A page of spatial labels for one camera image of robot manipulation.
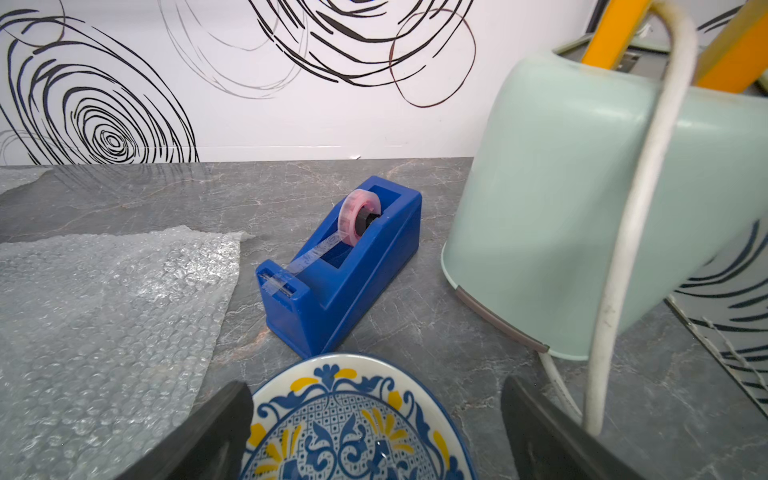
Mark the left orange utensil in toaster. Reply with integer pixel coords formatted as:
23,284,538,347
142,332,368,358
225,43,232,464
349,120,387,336
581,0,652,70

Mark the mint green toaster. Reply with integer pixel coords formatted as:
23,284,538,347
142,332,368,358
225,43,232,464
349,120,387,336
441,52,767,361

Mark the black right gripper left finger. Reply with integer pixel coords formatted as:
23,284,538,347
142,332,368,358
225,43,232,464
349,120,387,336
119,381,254,479

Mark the blue yellow patterned bowl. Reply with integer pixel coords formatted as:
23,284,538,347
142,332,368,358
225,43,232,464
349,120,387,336
239,353,477,479

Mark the white toaster power cable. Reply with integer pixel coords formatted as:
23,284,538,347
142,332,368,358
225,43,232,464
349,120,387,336
538,0,700,437

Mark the pink tape roll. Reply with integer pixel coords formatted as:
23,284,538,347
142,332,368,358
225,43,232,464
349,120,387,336
337,189,382,247

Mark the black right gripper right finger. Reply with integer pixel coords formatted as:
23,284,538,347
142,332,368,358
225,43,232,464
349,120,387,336
501,375,641,479

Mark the blue tape dispenser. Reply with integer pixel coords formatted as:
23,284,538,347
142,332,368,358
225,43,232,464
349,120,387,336
255,176,422,359

